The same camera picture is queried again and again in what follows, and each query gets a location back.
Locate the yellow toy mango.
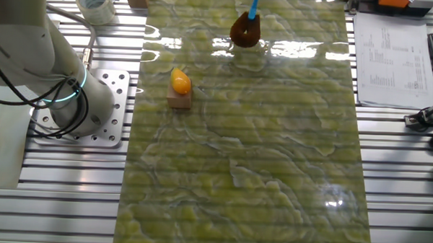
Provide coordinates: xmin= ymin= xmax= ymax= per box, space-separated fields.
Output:
xmin=169 ymin=67 xmax=193 ymax=96

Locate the grey robot power cable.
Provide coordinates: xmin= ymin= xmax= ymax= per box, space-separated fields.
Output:
xmin=44 ymin=3 xmax=99 ymax=74

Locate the small wooden block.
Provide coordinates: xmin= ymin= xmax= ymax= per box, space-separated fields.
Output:
xmin=166 ymin=79 xmax=193 ymax=110

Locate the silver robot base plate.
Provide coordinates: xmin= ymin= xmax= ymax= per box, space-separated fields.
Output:
xmin=31 ymin=66 xmax=131 ymax=150

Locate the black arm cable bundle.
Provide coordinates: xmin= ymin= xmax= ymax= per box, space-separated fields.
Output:
xmin=0 ymin=37 xmax=93 ymax=141

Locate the orange and black device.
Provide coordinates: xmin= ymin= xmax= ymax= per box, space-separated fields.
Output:
xmin=348 ymin=0 xmax=433 ymax=18

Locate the clear packing tape roll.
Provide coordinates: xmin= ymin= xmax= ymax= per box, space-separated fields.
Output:
xmin=74 ymin=0 xmax=117 ymax=27

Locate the printed table paper sheet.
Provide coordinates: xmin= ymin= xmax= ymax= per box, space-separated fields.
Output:
xmin=350 ymin=12 xmax=433 ymax=111

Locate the green marble pattern mat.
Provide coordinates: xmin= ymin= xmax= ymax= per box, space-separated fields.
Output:
xmin=113 ymin=0 xmax=382 ymax=243

